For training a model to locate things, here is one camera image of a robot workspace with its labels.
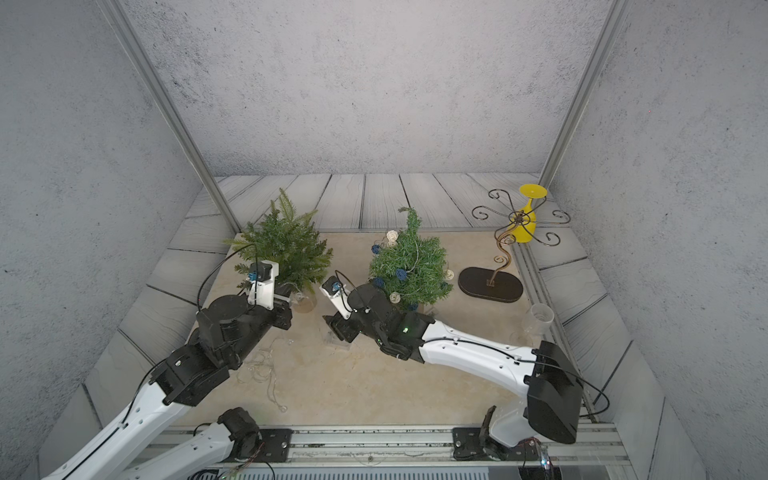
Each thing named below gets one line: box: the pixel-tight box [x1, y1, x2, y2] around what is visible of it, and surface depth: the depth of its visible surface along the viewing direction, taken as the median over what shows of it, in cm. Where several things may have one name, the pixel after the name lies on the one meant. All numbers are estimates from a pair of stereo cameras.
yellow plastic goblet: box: [509, 184, 548, 243], surface depth 84 cm
